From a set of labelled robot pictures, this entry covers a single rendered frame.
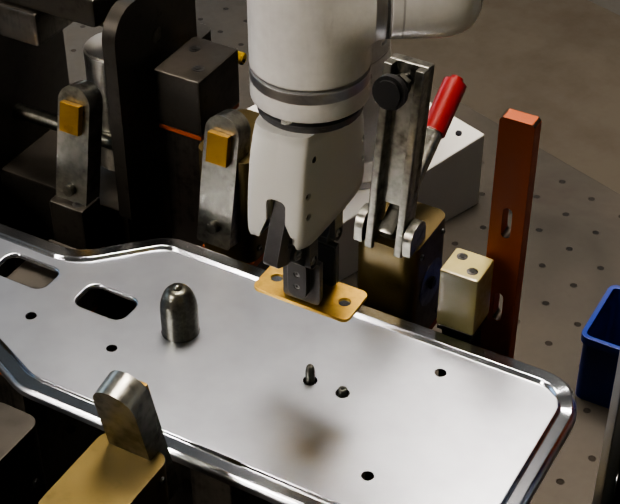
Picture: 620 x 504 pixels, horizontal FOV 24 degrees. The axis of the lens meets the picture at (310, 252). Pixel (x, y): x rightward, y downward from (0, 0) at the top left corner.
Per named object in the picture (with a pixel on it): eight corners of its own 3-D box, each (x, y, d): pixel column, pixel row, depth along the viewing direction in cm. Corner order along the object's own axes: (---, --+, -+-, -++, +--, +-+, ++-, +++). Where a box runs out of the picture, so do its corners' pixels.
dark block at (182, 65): (178, 396, 160) (152, 68, 134) (212, 358, 165) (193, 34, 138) (217, 412, 158) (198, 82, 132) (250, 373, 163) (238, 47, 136)
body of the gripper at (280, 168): (299, 40, 106) (300, 165, 113) (225, 107, 99) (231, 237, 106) (391, 66, 103) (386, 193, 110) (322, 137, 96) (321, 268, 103)
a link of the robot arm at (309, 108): (290, 16, 105) (291, 52, 106) (225, 73, 99) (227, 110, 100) (395, 45, 101) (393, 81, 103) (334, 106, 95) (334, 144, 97)
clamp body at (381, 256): (344, 508, 148) (350, 233, 126) (387, 446, 155) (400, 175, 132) (402, 533, 145) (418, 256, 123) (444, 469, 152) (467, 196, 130)
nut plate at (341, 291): (251, 289, 113) (251, 277, 113) (275, 262, 116) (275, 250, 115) (346, 324, 110) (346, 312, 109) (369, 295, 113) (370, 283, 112)
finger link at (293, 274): (286, 219, 109) (287, 288, 113) (264, 243, 106) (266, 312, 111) (324, 232, 107) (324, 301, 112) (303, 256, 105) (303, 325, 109)
